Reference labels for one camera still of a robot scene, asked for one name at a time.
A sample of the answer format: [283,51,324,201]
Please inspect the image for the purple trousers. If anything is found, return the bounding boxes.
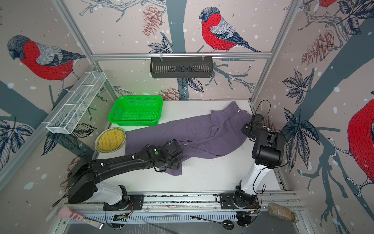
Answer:
[125,101,252,161]

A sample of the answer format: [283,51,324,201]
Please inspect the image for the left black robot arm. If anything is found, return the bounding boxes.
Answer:
[67,141,183,205]

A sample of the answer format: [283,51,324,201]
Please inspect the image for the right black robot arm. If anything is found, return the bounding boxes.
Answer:
[233,114,286,209]

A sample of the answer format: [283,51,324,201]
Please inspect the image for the green plastic basket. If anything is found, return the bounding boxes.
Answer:
[108,96,164,126]

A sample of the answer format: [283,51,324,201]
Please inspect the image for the round woven bamboo tray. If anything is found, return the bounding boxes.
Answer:
[94,128,126,153]

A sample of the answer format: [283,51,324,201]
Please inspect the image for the brown filled plastic bottle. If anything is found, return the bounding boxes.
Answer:
[268,203,298,223]

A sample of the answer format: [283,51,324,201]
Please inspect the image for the black long spoon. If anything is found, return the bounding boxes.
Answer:
[190,215,234,230]

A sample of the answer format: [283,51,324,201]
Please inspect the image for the black hanging plastic basket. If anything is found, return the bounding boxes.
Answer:
[150,57,213,79]

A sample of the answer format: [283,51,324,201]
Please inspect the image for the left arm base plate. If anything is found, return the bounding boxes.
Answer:
[103,195,145,211]

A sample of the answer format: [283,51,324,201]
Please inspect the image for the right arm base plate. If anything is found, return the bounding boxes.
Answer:
[219,193,260,210]

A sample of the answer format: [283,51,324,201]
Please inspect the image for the aluminium mounting rail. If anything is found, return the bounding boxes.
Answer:
[63,191,304,213]

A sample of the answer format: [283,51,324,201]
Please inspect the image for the pink handled brush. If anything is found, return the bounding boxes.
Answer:
[58,207,104,229]

